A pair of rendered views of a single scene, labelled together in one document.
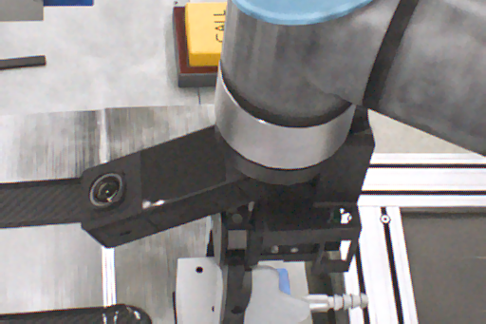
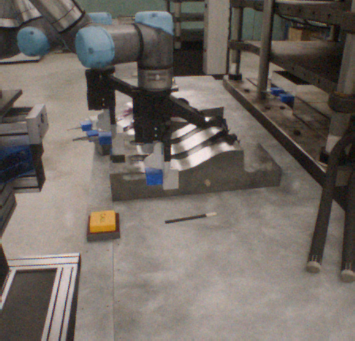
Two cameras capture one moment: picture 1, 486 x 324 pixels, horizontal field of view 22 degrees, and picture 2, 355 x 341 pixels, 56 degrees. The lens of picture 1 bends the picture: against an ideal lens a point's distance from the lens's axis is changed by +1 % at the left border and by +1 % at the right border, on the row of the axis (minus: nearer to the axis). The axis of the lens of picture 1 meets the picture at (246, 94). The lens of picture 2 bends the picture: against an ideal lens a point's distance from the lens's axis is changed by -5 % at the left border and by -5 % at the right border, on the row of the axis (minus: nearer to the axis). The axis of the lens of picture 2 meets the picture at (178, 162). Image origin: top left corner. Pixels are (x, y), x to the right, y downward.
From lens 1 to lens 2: 1.46 m
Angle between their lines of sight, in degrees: 100
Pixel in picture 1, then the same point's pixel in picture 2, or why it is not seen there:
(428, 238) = not seen: outside the picture
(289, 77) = not seen: hidden behind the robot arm
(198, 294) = (119, 128)
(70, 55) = (156, 225)
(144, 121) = (130, 169)
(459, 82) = not seen: hidden behind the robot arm
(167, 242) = (124, 151)
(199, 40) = (111, 213)
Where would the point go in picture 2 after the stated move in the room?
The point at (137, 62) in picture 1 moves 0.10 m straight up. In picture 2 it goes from (133, 224) to (131, 192)
